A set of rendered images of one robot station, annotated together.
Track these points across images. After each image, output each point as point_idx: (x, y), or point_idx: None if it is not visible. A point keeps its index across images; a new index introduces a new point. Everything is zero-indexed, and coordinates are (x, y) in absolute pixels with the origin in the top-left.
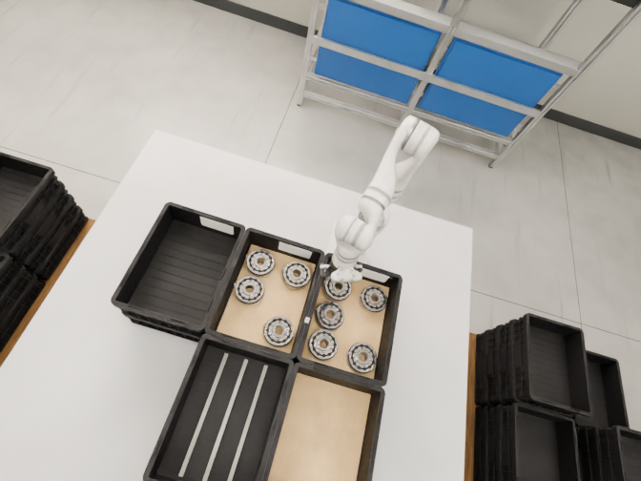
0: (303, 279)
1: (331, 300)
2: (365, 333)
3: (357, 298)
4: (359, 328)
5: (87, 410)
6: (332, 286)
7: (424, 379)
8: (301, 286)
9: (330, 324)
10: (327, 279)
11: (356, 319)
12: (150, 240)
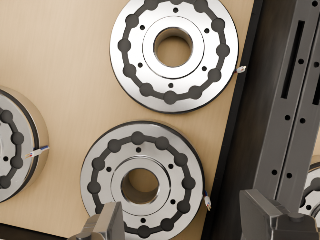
0: (305, 204)
1: (166, 124)
2: (16, 0)
3: (56, 146)
4: (45, 17)
5: None
6: (169, 180)
7: None
8: (309, 167)
9: (172, 4)
10: (264, 200)
11: (57, 55)
12: None
